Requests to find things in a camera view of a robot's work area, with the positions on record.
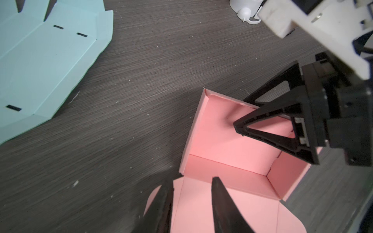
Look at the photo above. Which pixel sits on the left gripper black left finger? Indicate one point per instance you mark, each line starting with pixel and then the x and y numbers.
pixel 158 217

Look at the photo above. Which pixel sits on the light blue flat paper box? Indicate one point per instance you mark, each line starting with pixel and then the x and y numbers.
pixel 45 53

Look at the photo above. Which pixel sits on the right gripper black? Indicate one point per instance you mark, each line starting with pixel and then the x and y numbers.
pixel 334 109

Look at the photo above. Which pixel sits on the pink paper box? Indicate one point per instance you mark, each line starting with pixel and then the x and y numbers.
pixel 258 177

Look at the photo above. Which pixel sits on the white alarm clock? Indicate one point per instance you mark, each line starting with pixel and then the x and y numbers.
pixel 247 10

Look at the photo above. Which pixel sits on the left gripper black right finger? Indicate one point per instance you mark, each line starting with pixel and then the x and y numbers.
pixel 227 217

